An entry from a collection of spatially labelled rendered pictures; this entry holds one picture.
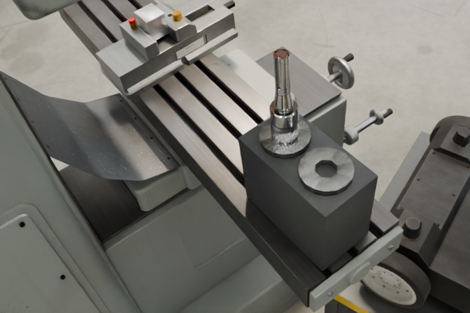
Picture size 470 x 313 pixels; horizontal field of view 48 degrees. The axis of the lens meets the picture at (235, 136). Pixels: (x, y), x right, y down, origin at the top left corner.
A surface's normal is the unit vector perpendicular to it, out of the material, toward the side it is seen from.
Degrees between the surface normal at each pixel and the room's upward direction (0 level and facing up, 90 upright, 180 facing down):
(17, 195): 89
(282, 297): 64
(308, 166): 0
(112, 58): 0
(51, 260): 89
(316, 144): 0
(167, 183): 90
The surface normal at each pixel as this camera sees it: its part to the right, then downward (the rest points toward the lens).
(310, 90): -0.10, -0.65
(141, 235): 0.57, 0.58
